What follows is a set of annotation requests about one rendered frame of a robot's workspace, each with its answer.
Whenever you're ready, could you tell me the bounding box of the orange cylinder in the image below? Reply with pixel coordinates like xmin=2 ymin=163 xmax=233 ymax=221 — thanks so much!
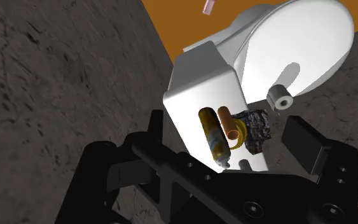
xmin=217 ymin=106 xmax=240 ymax=141

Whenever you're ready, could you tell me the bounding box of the yellow spray can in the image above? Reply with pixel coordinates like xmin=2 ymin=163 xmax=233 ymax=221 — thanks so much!
xmin=198 ymin=106 xmax=231 ymax=169

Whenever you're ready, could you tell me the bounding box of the pink cylinder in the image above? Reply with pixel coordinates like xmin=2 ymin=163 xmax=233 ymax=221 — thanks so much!
xmin=202 ymin=0 xmax=217 ymax=15

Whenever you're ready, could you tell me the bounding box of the yellow ring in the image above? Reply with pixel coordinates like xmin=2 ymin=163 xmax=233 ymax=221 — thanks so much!
xmin=230 ymin=119 xmax=248 ymax=151

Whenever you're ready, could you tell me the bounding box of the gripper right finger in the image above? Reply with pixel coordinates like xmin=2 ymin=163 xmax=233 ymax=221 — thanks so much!
xmin=281 ymin=115 xmax=358 ymax=224

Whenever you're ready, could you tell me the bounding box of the grey toilet paper roll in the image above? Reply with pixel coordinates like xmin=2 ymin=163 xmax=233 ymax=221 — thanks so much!
xmin=266 ymin=84 xmax=294 ymax=111

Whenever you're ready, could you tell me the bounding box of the white toilet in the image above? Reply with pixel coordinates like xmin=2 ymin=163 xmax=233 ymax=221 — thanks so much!
xmin=162 ymin=0 xmax=355 ymax=174

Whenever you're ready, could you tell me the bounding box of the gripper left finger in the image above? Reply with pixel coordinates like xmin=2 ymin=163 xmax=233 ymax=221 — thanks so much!
xmin=54 ymin=109 xmax=261 ymax=224

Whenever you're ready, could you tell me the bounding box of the dark rough rock-like lump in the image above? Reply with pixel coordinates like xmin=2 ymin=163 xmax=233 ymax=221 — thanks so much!
xmin=233 ymin=108 xmax=272 ymax=155

